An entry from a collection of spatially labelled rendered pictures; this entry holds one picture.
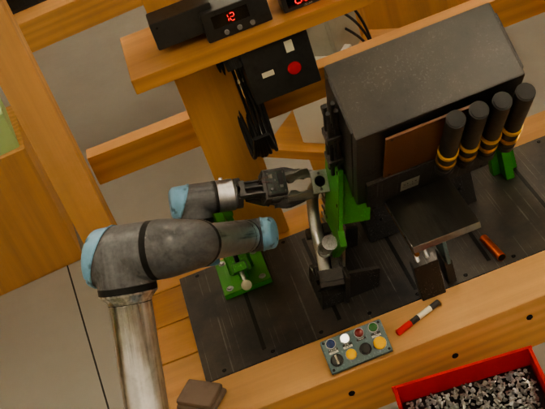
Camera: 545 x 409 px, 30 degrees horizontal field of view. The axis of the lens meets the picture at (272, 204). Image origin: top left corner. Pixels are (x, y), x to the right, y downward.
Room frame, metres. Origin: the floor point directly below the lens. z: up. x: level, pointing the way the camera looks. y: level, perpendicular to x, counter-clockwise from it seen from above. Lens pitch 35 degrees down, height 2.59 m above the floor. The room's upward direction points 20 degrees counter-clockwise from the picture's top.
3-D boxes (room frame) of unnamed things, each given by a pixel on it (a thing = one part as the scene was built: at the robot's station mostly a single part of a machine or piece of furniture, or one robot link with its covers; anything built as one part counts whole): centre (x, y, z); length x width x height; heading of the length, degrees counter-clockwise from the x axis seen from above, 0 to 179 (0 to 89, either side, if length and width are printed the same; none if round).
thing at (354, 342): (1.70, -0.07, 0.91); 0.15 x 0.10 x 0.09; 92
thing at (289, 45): (2.21, -0.13, 1.42); 0.17 x 0.12 x 0.15; 92
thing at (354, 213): (1.94, -0.17, 1.17); 0.13 x 0.12 x 0.20; 92
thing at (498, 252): (1.86, -0.47, 0.91); 0.09 x 0.02 x 0.02; 8
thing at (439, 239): (1.90, -0.33, 1.11); 0.39 x 0.16 x 0.03; 2
